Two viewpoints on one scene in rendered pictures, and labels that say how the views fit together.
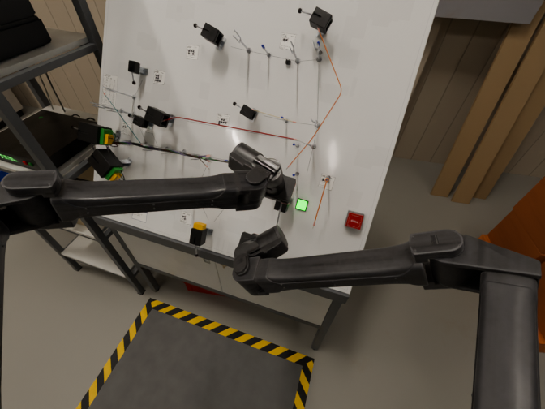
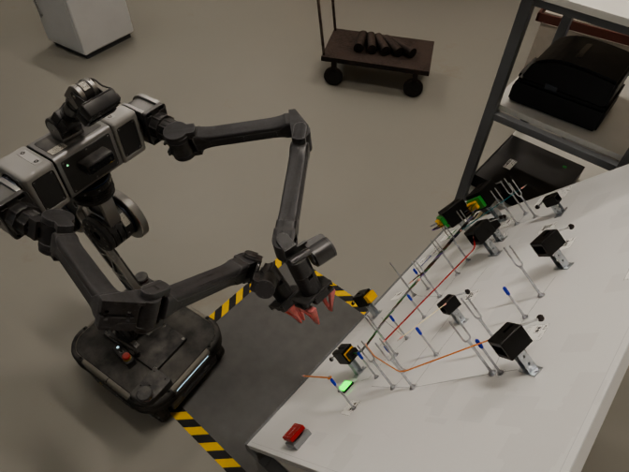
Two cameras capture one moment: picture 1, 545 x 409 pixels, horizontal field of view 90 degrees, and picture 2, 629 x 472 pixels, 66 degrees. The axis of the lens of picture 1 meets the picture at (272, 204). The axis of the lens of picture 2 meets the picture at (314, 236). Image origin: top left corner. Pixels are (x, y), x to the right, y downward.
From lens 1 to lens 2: 1.19 m
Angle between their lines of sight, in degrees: 68
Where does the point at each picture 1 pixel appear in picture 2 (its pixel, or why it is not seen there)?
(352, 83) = (441, 419)
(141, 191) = (290, 178)
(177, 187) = (288, 195)
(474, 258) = (131, 293)
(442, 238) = (153, 289)
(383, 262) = (175, 287)
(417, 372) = not seen: outside the picture
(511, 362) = (91, 273)
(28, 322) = (408, 236)
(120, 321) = not seen: hidden behind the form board
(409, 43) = not seen: outside the picture
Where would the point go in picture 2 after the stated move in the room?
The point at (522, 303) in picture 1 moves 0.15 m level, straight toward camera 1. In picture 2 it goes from (98, 289) to (116, 238)
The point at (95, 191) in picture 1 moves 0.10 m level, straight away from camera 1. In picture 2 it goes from (296, 158) to (328, 151)
